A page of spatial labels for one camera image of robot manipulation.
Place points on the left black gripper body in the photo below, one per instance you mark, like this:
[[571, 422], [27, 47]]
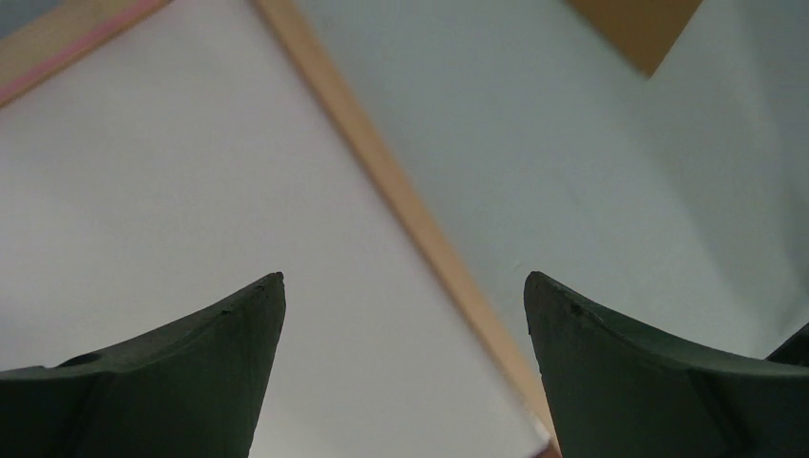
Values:
[[794, 351]]

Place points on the orange wooden picture frame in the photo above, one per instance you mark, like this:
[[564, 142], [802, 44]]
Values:
[[379, 164]]

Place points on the brown cardboard backing board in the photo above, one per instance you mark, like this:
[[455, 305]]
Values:
[[642, 31]]

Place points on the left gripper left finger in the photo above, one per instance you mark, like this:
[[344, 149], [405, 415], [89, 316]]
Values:
[[193, 387]]

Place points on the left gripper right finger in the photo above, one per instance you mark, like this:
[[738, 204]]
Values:
[[618, 387]]

